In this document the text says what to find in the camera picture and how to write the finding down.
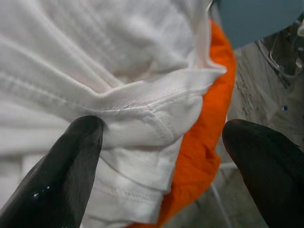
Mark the grey chair with blue cushion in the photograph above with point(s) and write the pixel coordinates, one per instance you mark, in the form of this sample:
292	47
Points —
256	19

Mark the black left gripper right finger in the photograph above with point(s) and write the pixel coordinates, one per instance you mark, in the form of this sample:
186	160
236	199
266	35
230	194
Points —
273	178

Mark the white garment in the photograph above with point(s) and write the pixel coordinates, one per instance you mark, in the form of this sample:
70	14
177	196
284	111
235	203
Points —
95	59

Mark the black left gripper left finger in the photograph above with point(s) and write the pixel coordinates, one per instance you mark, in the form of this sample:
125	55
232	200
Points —
54	180

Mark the orange garment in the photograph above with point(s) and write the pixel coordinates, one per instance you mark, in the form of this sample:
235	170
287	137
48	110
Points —
199	154

